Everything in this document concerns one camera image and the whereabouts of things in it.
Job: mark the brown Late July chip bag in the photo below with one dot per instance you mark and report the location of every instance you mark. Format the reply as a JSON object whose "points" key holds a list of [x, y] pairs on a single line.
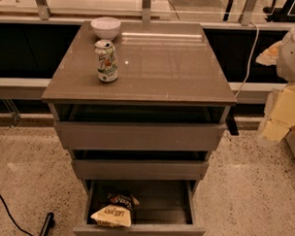
{"points": [[118, 212]]}

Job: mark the top grey drawer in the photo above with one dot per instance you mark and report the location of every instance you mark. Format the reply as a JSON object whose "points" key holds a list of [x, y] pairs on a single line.
{"points": [[139, 128]]}

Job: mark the green white soda can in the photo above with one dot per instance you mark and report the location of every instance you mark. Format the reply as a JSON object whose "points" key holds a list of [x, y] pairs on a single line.
{"points": [[106, 61]]}

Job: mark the white ceramic bowl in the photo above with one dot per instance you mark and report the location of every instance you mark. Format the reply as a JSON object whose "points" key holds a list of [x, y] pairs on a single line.
{"points": [[105, 28]]}

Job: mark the black floor device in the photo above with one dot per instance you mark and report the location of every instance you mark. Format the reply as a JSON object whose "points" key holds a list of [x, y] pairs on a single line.
{"points": [[47, 225]]}

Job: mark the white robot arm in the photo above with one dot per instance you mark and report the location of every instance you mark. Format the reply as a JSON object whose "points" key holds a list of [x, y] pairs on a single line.
{"points": [[285, 69]]}

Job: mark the bottom grey drawer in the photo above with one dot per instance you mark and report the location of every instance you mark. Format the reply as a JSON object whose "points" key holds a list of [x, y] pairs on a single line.
{"points": [[165, 209]]}

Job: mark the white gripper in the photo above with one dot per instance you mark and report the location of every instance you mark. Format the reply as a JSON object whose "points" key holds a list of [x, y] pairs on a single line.
{"points": [[292, 60]]}

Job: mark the grey drawer cabinet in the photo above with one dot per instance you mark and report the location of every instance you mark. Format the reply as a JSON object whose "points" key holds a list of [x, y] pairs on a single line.
{"points": [[159, 65]]}

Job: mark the grey drawer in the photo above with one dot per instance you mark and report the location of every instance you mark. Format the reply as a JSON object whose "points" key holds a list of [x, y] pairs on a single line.
{"points": [[138, 165], [139, 128], [165, 209]]}

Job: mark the middle grey drawer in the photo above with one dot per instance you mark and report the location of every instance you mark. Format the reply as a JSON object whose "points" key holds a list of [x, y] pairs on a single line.
{"points": [[138, 165]]}

